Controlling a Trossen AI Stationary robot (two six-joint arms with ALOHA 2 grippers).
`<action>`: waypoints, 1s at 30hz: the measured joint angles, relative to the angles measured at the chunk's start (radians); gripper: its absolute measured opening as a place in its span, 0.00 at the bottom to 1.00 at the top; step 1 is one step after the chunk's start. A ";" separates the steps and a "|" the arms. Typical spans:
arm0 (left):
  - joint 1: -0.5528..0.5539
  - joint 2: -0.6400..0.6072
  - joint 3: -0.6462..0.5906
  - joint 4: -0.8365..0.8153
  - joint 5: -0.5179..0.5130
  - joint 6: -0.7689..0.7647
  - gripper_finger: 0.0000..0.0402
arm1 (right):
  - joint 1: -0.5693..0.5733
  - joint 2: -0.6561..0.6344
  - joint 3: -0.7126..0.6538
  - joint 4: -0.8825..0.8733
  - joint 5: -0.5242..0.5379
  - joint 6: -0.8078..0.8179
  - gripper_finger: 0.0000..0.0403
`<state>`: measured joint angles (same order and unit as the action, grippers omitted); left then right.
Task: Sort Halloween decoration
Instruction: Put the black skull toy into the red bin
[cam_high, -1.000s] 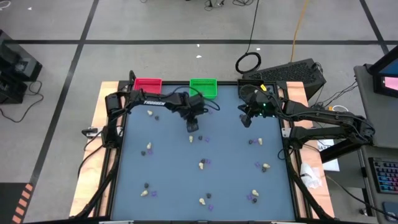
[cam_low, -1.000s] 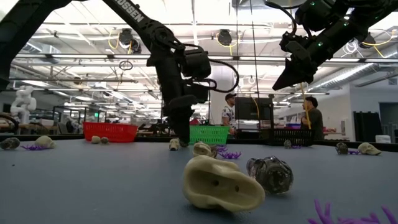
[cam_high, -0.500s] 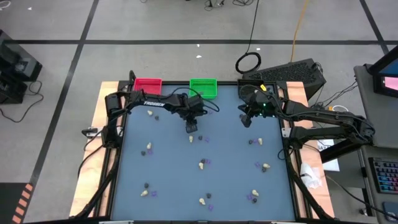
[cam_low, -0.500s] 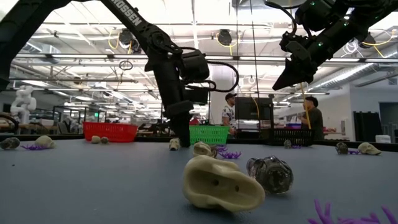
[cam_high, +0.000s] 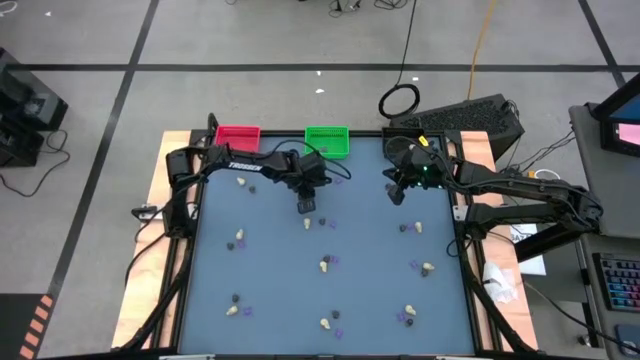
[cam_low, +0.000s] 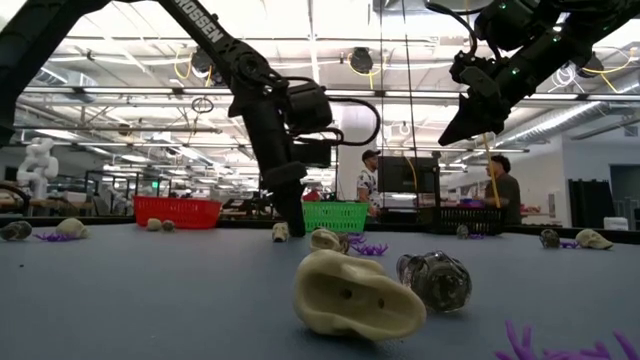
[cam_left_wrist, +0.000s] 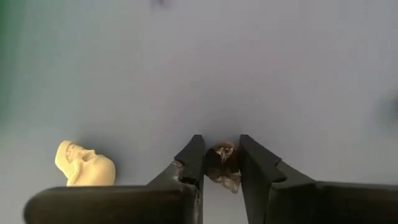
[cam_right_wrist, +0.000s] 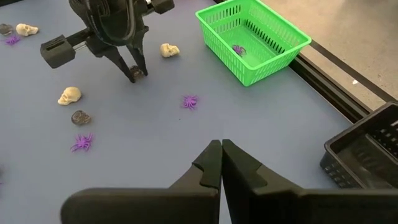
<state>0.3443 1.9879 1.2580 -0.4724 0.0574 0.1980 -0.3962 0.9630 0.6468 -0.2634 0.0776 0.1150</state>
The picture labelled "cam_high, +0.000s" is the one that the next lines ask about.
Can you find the red plastic basket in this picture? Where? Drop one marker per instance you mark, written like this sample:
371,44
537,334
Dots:
237,137

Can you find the grey desk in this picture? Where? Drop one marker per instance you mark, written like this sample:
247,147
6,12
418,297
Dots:
590,165

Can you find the large black equipment case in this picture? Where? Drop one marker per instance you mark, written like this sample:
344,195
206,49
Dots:
30,100

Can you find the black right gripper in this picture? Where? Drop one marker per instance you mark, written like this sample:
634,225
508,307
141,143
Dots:
420,170

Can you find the yellow tag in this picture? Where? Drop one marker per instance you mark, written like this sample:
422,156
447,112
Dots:
423,140

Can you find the black plastic basket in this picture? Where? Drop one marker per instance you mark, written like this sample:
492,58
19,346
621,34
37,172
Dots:
395,134

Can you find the black diagonal beam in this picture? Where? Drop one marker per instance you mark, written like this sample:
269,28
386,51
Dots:
555,237

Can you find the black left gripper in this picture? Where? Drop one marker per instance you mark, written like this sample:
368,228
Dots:
310,172

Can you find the black monitor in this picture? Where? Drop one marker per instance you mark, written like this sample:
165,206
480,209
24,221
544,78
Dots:
627,107

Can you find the white metal bracket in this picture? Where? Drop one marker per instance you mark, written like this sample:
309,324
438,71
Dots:
145,212
460,214

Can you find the backlit keyboard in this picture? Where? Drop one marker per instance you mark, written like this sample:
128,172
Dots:
620,282

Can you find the white paper sheet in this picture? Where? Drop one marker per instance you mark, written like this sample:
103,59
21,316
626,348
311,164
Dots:
532,265

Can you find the green plastic basket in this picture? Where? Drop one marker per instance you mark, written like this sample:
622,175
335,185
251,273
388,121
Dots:
340,150

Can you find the small screen device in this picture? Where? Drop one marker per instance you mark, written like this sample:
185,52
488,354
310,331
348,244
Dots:
627,134

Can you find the crumpled white paper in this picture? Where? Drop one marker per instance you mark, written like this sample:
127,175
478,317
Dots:
500,285

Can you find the computer mouse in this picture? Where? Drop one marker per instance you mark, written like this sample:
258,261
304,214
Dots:
629,340

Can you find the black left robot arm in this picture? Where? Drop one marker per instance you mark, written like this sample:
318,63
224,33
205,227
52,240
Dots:
245,166

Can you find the small black equipment case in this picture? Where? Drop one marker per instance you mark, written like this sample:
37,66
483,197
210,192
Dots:
17,145

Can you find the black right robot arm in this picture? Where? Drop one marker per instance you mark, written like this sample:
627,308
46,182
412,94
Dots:
525,187

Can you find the wooden side board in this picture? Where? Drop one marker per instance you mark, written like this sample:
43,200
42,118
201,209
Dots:
475,150
145,280

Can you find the black perforated computer case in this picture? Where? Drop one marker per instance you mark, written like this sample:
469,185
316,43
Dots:
465,117

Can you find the orange striped floor mat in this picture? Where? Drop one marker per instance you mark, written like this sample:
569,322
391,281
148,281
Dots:
12,325

